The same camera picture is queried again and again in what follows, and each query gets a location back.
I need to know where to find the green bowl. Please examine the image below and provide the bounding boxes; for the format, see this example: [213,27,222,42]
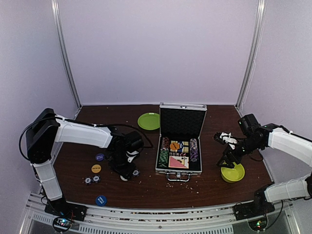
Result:
[220,163,245,183]

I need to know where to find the orange button left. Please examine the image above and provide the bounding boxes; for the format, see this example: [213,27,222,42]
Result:
[91,164,101,174]

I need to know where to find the blue small blind button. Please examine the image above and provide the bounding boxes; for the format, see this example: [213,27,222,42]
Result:
[96,195,107,207]

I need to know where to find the aluminium corner post right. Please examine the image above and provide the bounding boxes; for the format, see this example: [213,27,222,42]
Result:
[235,0,266,112]

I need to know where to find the red card deck box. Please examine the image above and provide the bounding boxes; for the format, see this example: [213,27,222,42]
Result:
[168,156,189,169]

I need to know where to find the dark poker chip by dealer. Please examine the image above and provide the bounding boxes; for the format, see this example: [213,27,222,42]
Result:
[133,169,140,177]

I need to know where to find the orange big blind button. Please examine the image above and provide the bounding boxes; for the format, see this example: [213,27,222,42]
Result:
[170,142,180,152]

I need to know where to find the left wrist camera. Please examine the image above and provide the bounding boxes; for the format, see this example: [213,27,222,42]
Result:
[125,131,144,153]

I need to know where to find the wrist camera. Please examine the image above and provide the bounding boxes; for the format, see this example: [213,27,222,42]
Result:
[214,132,238,149]
[125,131,144,153]

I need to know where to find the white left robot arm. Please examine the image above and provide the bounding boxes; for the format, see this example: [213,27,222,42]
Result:
[19,108,153,216]

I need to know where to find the green plate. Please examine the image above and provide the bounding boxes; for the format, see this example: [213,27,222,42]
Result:
[137,113,160,131]

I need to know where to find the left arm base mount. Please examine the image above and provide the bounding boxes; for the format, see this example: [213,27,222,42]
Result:
[44,200,87,221]

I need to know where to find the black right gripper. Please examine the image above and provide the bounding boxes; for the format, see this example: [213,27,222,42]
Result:
[217,136,262,169]

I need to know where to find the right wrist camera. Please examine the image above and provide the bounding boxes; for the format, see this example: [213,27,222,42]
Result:
[214,132,238,149]

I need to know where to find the red-black poker chip stack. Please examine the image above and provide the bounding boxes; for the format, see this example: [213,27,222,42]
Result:
[161,137,170,150]

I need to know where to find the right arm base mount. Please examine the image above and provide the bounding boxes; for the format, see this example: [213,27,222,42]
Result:
[233,201,275,221]

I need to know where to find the aluminium poker case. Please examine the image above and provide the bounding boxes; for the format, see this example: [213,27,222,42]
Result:
[155,102,207,183]

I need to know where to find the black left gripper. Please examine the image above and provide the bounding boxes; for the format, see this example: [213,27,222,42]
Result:
[108,150,136,180]

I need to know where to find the aluminium corner post left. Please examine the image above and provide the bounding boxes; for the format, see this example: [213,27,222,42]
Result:
[51,0,82,109]

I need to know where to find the aluminium front rail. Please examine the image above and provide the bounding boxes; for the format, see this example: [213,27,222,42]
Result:
[24,192,300,234]

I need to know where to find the aluminium corner post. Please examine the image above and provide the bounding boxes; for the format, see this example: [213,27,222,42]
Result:
[51,0,82,109]
[235,0,266,112]

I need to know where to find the green poker chip stack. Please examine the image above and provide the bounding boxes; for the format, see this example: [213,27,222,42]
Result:
[158,149,169,167]

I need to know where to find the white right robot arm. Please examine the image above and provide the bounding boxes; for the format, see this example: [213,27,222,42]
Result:
[214,114,312,215]

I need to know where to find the purple small blind button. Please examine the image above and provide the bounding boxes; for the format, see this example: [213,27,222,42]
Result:
[95,153,105,161]

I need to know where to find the purple poker chip stack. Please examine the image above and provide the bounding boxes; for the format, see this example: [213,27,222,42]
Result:
[190,138,199,162]

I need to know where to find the row of red dice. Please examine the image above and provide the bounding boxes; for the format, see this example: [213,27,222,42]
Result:
[169,152,188,157]

